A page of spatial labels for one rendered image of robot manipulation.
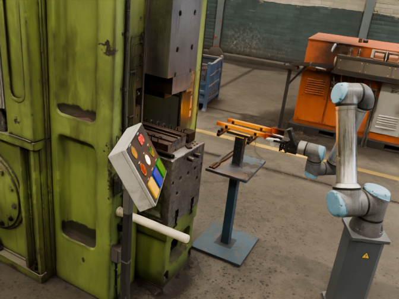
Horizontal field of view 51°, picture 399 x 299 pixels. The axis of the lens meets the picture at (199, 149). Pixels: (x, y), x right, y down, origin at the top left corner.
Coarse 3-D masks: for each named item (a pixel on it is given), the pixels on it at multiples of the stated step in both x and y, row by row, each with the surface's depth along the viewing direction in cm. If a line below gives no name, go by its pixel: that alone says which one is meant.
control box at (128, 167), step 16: (128, 128) 196; (128, 144) 171; (144, 144) 189; (112, 160) 167; (128, 160) 167; (144, 160) 181; (160, 160) 202; (128, 176) 170; (144, 176) 174; (128, 192) 173; (144, 192) 172; (144, 208) 175
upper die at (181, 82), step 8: (144, 80) 225; (152, 80) 223; (160, 80) 220; (168, 80) 218; (176, 80) 220; (184, 80) 227; (152, 88) 224; (160, 88) 222; (168, 88) 219; (176, 88) 222; (184, 88) 230
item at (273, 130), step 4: (228, 120) 295; (236, 120) 293; (240, 124) 292; (244, 124) 290; (248, 124) 289; (252, 124) 289; (256, 128) 287; (264, 128) 285; (268, 128) 284; (272, 128) 283; (276, 128) 283; (272, 132) 284; (276, 132) 283; (280, 132) 282
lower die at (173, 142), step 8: (144, 128) 248; (160, 128) 249; (152, 136) 240; (168, 136) 240; (176, 136) 239; (184, 136) 246; (160, 144) 233; (168, 144) 232; (176, 144) 240; (184, 144) 248
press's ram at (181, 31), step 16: (160, 0) 200; (176, 0) 200; (192, 0) 213; (160, 16) 203; (176, 16) 203; (192, 16) 217; (160, 32) 206; (176, 32) 207; (192, 32) 221; (160, 48) 208; (176, 48) 212; (192, 48) 226; (160, 64) 211; (176, 64) 216; (192, 64) 231
